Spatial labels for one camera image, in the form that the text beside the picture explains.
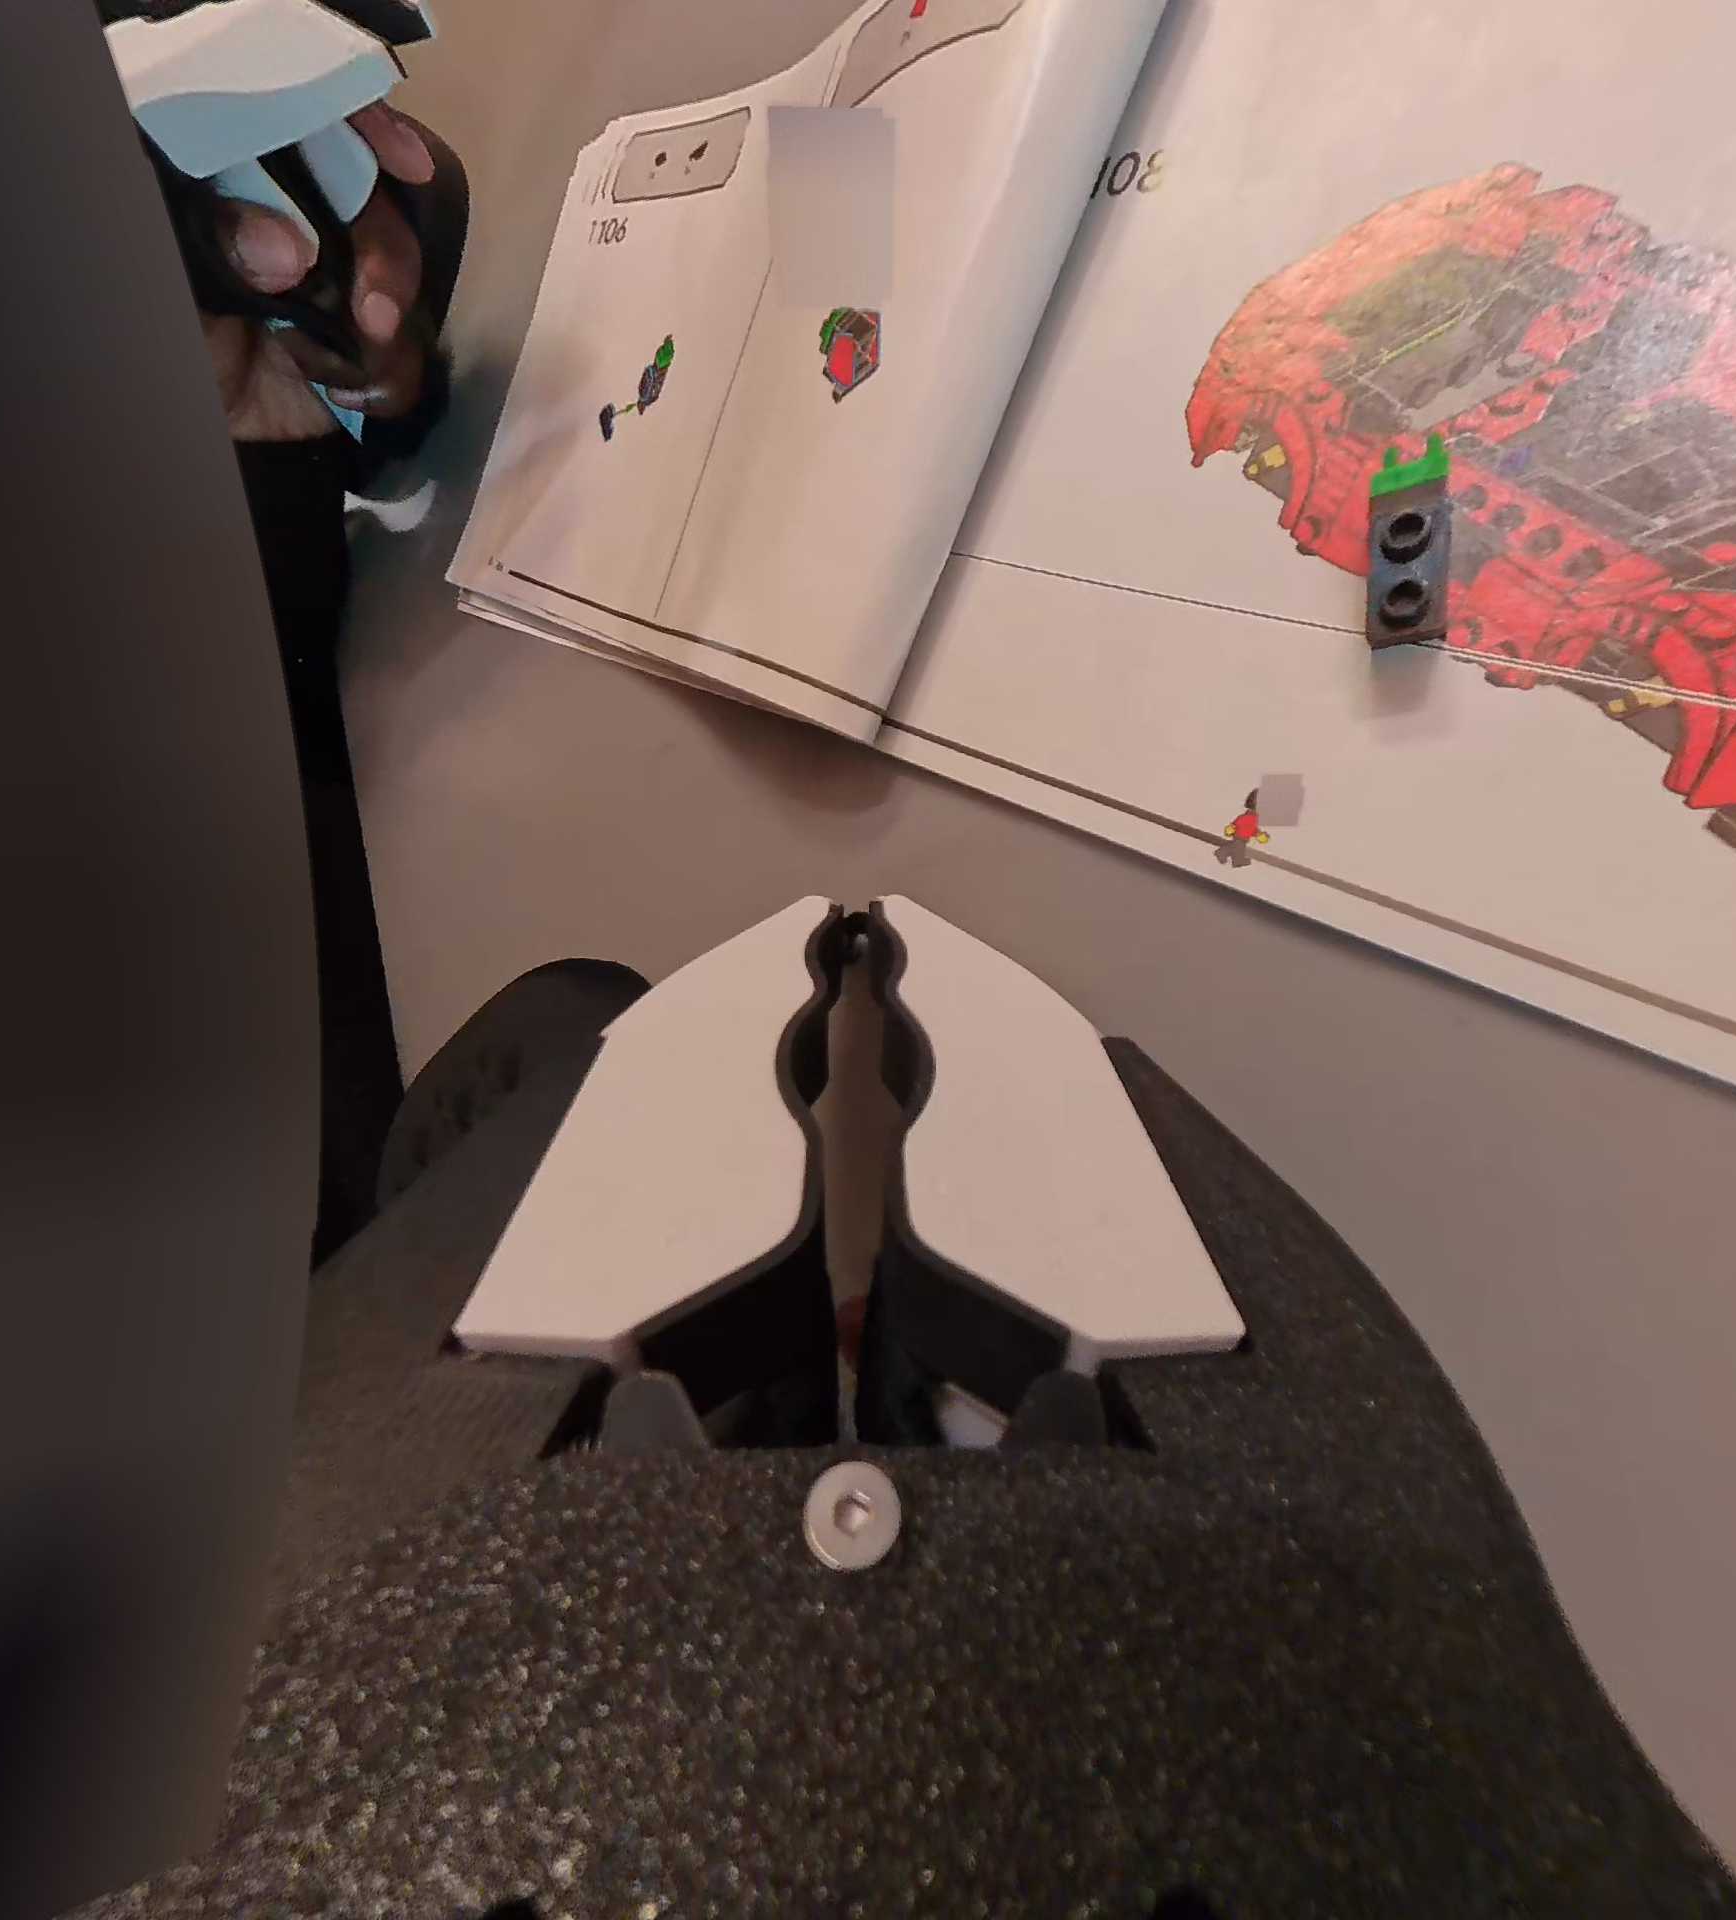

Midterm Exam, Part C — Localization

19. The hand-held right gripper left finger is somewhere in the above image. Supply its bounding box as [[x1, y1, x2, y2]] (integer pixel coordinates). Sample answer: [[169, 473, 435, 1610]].
[[453, 895, 845, 1375]]

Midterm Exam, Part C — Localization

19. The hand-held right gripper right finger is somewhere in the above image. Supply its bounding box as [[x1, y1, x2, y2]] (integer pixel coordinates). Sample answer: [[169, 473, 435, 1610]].
[[864, 895, 1251, 1376]]

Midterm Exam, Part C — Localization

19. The black two-stud lego plate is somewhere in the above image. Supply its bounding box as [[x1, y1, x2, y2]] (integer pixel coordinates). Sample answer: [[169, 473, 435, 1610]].
[[1360, 482, 1457, 653]]

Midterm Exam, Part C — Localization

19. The lego instruction booklet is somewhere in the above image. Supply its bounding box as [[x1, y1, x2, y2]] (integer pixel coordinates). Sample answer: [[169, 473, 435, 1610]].
[[445, 0, 1736, 1125]]

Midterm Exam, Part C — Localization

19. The person's left hand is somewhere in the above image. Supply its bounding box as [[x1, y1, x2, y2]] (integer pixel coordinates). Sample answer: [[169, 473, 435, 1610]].
[[215, 103, 439, 444]]

